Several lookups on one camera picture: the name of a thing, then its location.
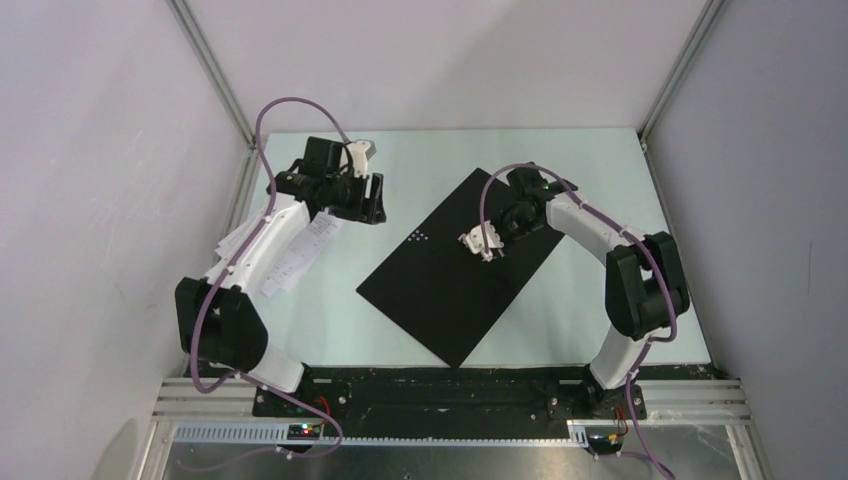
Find red and black folder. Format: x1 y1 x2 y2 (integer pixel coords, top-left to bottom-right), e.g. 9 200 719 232
357 168 564 368

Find aluminium front frame rail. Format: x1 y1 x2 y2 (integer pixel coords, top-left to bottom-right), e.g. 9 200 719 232
134 367 772 479

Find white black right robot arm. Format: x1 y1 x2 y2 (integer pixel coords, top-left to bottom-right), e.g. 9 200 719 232
480 193 690 418

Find right aluminium corner post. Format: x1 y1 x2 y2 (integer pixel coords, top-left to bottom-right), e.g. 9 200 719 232
638 0 729 150

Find white printed paper files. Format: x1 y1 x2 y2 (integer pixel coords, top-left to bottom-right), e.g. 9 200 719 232
251 212 346 297

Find left aluminium corner post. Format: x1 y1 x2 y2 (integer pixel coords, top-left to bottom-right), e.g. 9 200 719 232
166 0 255 147

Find aluminium corner post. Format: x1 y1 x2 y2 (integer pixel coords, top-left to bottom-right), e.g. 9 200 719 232
166 0 255 147
638 0 729 150

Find metal folder clip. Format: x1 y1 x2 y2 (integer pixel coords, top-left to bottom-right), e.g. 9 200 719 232
458 221 504 262

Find left controller board with leds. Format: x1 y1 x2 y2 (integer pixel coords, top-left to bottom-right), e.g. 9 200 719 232
286 423 323 441

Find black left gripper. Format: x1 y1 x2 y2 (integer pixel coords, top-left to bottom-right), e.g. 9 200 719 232
325 167 386 225

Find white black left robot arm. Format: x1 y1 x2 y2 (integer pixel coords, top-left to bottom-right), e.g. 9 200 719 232
175 171 387 416

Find right controller board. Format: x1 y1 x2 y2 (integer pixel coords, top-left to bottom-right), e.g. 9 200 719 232
587 434 624 456

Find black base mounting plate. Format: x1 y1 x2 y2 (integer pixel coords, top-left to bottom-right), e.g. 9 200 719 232
247 366 627 441

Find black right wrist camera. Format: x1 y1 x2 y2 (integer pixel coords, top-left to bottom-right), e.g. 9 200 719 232
507 168 563 202

